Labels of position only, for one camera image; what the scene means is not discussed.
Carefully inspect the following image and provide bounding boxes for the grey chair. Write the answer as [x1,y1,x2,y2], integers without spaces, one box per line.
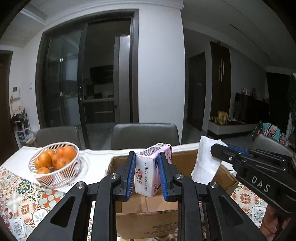
[251,134,293,157]
[110,123,180,150]
[36,126,81,149]

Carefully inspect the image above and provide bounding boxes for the grey chair centre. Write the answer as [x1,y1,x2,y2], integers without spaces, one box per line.
[110,123,180,150]

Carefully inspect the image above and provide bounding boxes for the white wall intercom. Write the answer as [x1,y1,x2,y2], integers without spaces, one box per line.
[11,86,20,99]

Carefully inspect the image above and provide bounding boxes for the dark tv cabinet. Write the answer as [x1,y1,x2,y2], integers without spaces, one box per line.
[233,92,289,126]

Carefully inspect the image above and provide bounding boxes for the white low bench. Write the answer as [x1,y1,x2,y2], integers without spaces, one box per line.
[208,121,257,136]

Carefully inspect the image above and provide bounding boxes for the white wire fruit basket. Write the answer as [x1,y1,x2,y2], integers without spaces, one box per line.
[28,142,81,188]

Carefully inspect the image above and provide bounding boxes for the right hand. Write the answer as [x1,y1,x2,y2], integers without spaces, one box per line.
[260,205,279,241]

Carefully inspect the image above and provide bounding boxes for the white storage shelf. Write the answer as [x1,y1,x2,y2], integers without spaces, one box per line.
[11,106,37,148]

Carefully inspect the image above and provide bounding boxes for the grey chair left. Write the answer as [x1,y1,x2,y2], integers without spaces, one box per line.
[36,126,81,149]

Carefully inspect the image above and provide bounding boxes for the white cloth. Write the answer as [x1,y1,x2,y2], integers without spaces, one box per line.
[191,136,236,184]

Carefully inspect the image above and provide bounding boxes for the colourful clothes pile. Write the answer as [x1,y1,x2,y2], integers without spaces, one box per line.
[252,122,285,142]

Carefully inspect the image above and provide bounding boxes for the oranges in basket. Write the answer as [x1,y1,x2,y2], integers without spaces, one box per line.
[34,146,77,174]

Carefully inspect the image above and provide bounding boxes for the brown cardboard box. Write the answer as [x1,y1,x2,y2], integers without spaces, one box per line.
[108,150,238,240]

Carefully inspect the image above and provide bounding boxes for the black sliding glass door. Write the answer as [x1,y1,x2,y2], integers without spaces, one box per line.
[36,9,139,150]

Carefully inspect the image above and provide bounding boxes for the grey chair right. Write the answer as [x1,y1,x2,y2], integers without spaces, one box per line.
[251,134,293,157]

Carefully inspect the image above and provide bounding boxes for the white pink tissue pack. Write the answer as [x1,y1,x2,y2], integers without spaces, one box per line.
[134,143,172,197]

